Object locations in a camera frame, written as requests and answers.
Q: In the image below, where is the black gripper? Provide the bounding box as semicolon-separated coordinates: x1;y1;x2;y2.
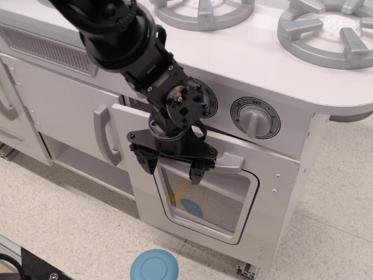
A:
126;117;218;185

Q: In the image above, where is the white oven door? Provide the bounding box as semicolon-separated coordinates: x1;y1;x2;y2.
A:
111;104;299;270

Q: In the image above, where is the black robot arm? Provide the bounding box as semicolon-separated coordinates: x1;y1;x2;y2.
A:
52;1;218;185

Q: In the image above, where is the yellow toy utensil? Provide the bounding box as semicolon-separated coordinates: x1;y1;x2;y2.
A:
168;180;191;202

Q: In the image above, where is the grey middle control knob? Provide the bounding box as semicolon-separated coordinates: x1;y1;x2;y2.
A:
193;78;218;118

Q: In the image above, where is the grey control knob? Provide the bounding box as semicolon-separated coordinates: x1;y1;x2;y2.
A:
193;78;218;118
231;97;281;139

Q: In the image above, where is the grey right control knob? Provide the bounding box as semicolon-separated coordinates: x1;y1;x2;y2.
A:
231;97;281;139

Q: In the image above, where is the blue round lid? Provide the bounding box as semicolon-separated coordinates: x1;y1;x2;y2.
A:
129;249;179;280

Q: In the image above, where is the white toy kitchen unit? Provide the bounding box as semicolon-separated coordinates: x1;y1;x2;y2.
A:
1;1;372;279

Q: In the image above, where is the grey middle burner grate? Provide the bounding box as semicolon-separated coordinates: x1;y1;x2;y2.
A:
150;1;255;32

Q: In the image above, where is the grey burner grate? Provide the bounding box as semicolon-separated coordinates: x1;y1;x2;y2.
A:
277;1;372;70
150;1;255;32

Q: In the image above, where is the white far-left door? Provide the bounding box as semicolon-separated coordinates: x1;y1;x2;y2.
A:
1;58;52;166

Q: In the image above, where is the grey right burner grate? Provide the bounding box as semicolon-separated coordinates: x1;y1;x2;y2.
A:
277;1;372;70

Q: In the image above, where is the white cabinet door grey handle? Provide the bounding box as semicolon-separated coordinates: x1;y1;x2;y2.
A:
0;52;138;202

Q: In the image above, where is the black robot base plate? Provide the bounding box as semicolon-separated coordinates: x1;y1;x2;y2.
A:
0;247;73;280

